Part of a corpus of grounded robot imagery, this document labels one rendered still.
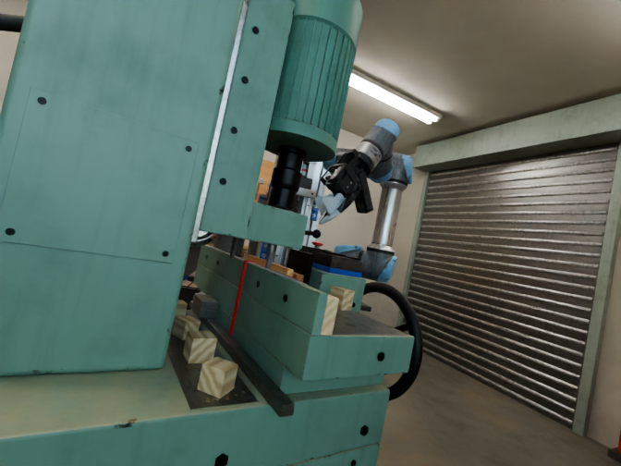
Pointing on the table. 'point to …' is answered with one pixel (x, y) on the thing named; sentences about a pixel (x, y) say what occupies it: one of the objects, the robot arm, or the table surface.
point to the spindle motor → (315, 77)
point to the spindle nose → (286, 177)
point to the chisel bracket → (276, 226)
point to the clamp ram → (300, 263)
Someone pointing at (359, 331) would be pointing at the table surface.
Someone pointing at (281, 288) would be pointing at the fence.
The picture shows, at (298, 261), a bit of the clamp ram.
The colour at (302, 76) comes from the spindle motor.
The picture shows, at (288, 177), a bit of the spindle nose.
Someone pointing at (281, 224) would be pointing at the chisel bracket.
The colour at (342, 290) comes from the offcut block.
